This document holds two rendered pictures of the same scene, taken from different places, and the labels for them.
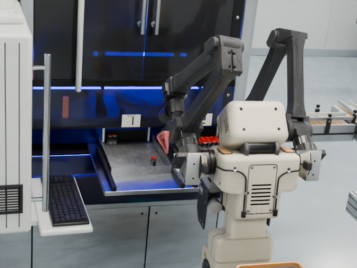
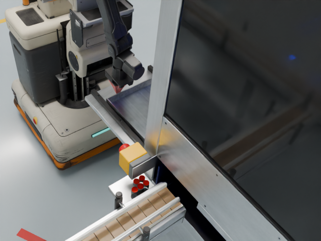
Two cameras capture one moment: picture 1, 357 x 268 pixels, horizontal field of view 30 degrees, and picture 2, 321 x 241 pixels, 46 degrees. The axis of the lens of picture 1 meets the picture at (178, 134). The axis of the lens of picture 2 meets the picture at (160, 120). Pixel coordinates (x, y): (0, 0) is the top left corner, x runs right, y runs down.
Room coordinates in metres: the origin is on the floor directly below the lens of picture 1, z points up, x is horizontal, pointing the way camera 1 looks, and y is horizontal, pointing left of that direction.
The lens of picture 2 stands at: (3.64, -0.60, 1.97)
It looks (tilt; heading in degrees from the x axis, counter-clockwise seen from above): 48 degrees down; 153
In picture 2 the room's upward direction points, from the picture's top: 9 degrees clockwise
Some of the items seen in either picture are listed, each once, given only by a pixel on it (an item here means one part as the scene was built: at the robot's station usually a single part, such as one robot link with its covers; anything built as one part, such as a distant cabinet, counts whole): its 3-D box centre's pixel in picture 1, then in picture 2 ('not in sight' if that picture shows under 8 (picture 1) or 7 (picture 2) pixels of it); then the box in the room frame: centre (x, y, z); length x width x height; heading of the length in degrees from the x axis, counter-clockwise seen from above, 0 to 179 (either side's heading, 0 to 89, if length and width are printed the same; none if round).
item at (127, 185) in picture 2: not in sight; (135, 192); (3.03, -0.34, 0.87); 0.14 x 0.13 x 0.02; 18
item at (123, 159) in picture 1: (133, 153); not in sight; (2.69, 0.19, 0.90); 0.34 x 0.26 x 0.04; 18
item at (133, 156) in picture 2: not in sight; (134, 160); (2.98, -0.34, 1.00); 0.08 x 0.07 x 0.07; 18
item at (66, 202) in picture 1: (64, 198); not in sight; (2.37, 0.44, 0.82); 0.40 x 0.14 x 0.02; 19
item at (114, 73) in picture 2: not in sight; (119, 71); (2.60, -0.27, 1.02); 0.10 x 0.07 x 0.07; 18
